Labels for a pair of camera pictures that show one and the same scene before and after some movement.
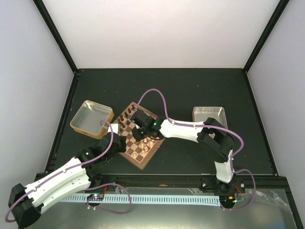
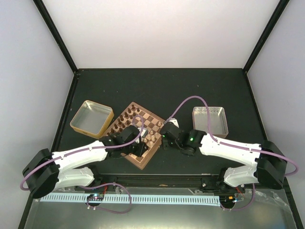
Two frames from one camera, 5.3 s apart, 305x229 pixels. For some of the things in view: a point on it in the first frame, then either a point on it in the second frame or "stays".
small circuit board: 96,197 stays
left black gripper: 122,148 to 140,151
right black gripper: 138,137 to 165,143
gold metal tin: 92,119 stays
